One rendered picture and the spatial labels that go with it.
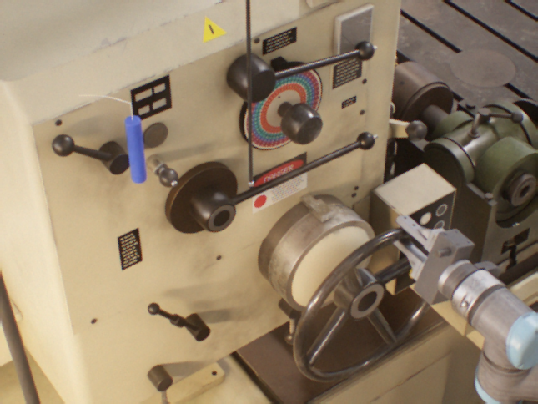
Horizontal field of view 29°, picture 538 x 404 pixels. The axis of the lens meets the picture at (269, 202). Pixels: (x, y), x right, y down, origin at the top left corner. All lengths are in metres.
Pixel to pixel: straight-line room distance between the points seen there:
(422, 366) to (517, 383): 1.16
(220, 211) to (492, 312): 0.50
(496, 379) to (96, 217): 0.74
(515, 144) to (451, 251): 0.63
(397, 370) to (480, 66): 0.93
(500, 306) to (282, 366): 1.10
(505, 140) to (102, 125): 1.09
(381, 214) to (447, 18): 1.27
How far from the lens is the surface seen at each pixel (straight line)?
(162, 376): 2.15
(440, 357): 3.09
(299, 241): 2.04
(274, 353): 2.84
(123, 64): 1.68
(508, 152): 2.44
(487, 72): 3.18
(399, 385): 3.01
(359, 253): 1.91
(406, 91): 2.59
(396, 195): 2.23
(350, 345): 2.87
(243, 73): 1.74
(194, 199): 1.86
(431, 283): 1.92
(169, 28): 1.73
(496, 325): 1.82
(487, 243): 2.49
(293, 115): 1.83
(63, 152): 1.62
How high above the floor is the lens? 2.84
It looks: 43 degrees down
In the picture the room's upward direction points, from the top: straight up
